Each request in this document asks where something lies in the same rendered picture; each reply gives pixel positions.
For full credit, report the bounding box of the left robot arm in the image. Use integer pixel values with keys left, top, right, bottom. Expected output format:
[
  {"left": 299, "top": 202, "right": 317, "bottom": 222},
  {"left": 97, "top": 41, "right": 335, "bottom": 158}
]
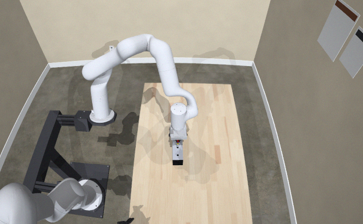
[{"left": 82, "top": 34, "right": 198, "bottom": 140}]

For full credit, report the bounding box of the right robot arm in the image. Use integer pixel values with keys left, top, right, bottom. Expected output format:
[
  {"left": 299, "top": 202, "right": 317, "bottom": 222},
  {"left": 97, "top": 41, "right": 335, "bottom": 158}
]
[{"left": 0, "top": 178, "right": 102, "bottom": 224}]

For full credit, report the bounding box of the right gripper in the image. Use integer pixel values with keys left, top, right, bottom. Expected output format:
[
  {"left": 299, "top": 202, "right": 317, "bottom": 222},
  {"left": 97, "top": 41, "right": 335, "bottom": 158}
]
[{"left": 117, "top": 218, "right": 134, "bottom": 224}]

